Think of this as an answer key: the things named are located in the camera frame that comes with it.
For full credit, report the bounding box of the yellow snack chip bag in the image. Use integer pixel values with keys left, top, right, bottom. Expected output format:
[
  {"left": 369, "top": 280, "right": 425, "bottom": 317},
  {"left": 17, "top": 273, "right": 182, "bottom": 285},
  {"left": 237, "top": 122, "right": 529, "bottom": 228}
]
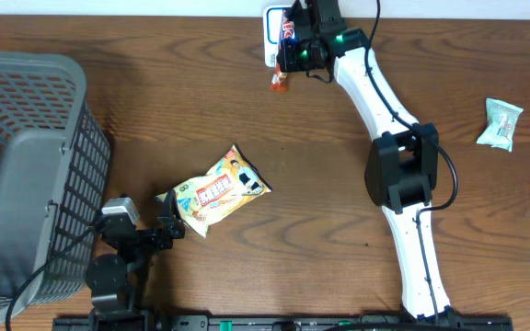
[{"left": 156, "top": 145, "right": 271, "bottom": 238}]

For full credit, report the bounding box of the red Top chocolate bar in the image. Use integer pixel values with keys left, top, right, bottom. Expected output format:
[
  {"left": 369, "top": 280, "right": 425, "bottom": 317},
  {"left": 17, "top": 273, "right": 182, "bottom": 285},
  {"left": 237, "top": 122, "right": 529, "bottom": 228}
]
[{"left": 270, "top": 9, "right": 295, "bottom": 92}]

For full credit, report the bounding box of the grey plastic mesh basket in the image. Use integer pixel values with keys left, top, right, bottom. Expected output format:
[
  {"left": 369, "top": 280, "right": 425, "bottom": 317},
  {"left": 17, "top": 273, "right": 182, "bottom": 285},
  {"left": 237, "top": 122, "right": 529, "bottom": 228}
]
[{"left": 0, "top": 51, "right": 110, "bottom": 324}]

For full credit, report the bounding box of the light teal snack packet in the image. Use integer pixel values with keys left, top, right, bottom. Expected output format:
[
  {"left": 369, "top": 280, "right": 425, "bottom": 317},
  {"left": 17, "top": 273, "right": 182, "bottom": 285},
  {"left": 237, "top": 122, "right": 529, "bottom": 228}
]
[{"left": 477, "top": 98, "right": 524, "bottom": 153}]

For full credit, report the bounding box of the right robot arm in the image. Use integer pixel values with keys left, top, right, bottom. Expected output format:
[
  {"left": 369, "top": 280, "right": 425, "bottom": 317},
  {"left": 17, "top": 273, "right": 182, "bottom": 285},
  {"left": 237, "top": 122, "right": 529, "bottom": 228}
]
[{"left": 263, "top": 1, "right": 450, "bottom": 324}]

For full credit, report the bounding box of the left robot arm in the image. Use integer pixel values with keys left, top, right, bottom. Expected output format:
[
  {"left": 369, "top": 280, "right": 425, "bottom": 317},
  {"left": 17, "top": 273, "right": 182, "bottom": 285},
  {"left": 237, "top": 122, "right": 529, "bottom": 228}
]
[{"left": 86, "top": 190, "right": 186, "bottom": 330}]

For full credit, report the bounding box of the white barcode scanner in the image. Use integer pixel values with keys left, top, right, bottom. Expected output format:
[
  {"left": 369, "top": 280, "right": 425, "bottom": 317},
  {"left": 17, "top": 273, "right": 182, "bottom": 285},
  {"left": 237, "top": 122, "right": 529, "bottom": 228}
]
[{"left": 262, "top": 5, "right": 291, "bottom": 68}]

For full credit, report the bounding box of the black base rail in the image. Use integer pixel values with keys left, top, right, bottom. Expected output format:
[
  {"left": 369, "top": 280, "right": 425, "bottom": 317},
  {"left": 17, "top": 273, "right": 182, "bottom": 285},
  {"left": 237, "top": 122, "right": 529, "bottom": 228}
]
[{"left": 52, "top": 313, "right": 514, "bottom": 331}]

